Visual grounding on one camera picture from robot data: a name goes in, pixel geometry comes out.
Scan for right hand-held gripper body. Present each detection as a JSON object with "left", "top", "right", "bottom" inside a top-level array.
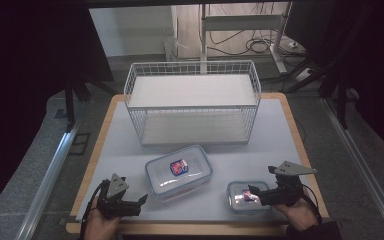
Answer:
[{"left": 259, "top": 160, "right": 318, "bottom": 207}]

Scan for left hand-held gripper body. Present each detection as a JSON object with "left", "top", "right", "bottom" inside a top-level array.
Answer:
[{"left": 96, "top": 172, "right": 142, "bottom": 220}]

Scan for small clear food container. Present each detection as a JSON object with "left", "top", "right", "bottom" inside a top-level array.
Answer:
[{"left": 226, "top": 180, "right": 273, "bottom": 215}]

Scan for large clear food container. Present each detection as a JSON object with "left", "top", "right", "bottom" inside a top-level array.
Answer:
[{"left": 144, "top": 144, "right": 214, "bottom": 201}]

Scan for white wire shelf rack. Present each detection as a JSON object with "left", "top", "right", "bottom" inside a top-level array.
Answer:
[{"left": 123, "top": 59, "right": 262, "bottom": 147}]

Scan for person's right hand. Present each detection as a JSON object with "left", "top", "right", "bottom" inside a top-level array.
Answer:
[{"left": 274, "top": 196, "right": 320, "bottom": 233}]

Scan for person's left hand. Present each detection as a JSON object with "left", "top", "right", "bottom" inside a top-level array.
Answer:
[{"left": 84, "top": 197, "right": 124, "bottom": 240}]

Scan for black metal stand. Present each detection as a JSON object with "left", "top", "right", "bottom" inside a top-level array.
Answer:
[{"left": 285, "top": 59, "right": 359, "bottom": 130}]

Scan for black tripod stand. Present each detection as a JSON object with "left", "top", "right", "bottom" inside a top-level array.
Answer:
[{"left": 62, "top": 75, "right": 116, "bottom": 132}]

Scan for white power strip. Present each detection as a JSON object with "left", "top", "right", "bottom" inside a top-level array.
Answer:
[{"left": 294, "top": 67, "right": 313, "bottom": 83}]

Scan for dark curtain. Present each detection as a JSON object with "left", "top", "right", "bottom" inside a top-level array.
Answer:
[
  {"left": 284, "top": 0, "right": 384, "bottom": 163},
  {"left": 0, "top": 0, "right": 115, "bottom": 218}
]

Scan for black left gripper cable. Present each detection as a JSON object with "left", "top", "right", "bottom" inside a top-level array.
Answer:
[{"left": 79, "top": 181, "right": 110, "bottom": 240}]

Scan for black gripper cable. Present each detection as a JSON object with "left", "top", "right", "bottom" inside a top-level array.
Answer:
[
  {"left": 300, "top": 184, "right": 323, "bottom": 225},
  {"left": 79, "top": 181, "right": 110, "bottom": 240}
]

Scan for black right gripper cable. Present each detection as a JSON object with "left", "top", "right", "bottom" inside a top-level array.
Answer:
[{"left": 300, "top": 184, "right": 323, "bottom": 225}]

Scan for black floor bracket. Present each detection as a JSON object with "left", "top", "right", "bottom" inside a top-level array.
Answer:
[{"left": 67, "top": 132, "right": 91, "bottom": 156}]

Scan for aluminium rail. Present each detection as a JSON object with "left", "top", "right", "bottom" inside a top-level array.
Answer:
[
  {"left": 322, "top": 97, "right": 384, "bottom": 232},
  {"left": 14, "top": 122, "right": 80, "bottom": 240}
]

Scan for black floor cables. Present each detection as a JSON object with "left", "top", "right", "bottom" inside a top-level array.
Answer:
[{"left": 209, "top": 29, "right": 283, "bottom": 57}]

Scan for white metal desk frame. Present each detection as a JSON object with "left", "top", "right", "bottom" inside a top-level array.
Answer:
[{"left": 199, "top": 2, "right": 294, "bottom": 75}]

